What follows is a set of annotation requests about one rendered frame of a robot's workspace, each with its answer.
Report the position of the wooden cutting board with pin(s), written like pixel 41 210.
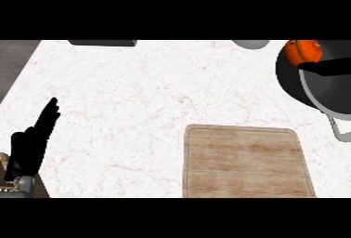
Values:
pixel 246 161

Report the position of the dark pot with grey rim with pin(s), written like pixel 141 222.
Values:
pixel 330 91

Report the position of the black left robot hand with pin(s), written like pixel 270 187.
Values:
pixel 34 145

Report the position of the grey round object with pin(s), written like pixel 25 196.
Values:
pixel 249 43

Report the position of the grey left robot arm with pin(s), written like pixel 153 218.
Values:
pixel 22 186

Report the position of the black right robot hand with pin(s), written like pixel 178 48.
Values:
pixel 329 67

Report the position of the orange squash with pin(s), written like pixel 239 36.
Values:
pixel 301 51

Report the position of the dark grey flat object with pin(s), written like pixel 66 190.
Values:
pixel 102 42

